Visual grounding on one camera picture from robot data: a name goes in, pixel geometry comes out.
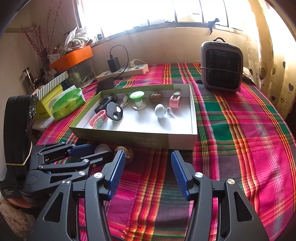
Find clear round plastic jar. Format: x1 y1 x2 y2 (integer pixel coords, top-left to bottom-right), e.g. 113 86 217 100
94 144 112 154

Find black smartphone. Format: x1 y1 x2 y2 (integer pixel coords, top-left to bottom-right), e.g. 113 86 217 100
96 77 115 94

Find brown walnut in tray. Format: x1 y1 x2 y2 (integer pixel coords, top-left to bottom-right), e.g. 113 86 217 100
149 92 163 104

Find yellow box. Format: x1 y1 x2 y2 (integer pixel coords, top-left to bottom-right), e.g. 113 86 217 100
34 83 64 119

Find black round disc gadget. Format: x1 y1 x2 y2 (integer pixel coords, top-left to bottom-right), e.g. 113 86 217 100
106 102 123 121

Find grey portable heater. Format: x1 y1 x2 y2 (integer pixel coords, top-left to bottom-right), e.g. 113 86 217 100
200 37 243 92

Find plaid tablecloth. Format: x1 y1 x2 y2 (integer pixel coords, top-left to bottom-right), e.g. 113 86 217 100
34 63 296 241

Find shallow white cardboard tray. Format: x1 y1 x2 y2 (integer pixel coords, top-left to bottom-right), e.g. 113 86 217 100
70 84 198 150

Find white power strip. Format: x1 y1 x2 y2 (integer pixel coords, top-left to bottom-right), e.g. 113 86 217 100
96 64 149 82

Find striped white box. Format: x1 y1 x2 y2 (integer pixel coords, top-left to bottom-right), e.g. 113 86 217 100
34 71 69 100

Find black charger cable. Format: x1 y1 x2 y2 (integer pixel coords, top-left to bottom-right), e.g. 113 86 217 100
109 44 130 79

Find green mushroom suction knob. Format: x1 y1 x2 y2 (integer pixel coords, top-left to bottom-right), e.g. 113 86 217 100
129 91 147 110

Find heart pattern curtain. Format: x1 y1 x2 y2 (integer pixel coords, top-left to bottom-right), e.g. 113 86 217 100
246 1 295 119

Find green tissue pack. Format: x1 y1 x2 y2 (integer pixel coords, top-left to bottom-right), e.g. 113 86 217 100
51 85 86 121

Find black window handle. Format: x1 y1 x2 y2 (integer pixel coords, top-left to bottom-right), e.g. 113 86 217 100
208 18 220 36

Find black charger adapter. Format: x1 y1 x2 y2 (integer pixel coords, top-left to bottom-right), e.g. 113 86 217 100
107 57 121 73

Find brown walnut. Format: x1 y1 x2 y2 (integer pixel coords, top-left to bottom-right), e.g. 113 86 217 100
149 92 163 104
114 146 133 165

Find white plug with cable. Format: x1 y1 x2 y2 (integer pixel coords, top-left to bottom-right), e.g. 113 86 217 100
129 59 147 68

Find pink clip with green pad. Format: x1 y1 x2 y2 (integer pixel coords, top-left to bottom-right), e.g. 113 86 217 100
89 109 108 130

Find black rectangular device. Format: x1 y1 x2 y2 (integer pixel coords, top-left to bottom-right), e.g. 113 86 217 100
95 95 117 113

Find white round knob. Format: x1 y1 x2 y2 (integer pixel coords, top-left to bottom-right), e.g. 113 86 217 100
154 103 171 118

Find red dried branches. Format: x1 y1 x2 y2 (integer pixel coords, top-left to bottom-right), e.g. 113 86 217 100
21 1 62 66

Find orange lidded container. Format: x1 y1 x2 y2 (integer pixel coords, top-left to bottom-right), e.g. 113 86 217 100
49 46 93 73

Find left hand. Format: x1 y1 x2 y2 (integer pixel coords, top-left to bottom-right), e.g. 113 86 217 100
1 195 36 240

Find white cable connector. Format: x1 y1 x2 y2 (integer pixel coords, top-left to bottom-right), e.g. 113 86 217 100
120 94 130 108

